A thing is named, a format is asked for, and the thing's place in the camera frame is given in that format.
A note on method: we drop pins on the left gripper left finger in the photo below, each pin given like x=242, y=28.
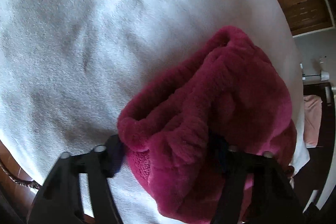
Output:
x=59, y=198

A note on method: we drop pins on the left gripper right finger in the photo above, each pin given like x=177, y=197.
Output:
x=273, y=199

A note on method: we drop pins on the magenta fleece pants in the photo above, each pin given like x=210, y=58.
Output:
x=227, y=93

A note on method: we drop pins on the pink pillow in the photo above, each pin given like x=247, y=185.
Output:
x=312, y=123

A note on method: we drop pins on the white bed duvet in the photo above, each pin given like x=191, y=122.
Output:
x=68, y=67

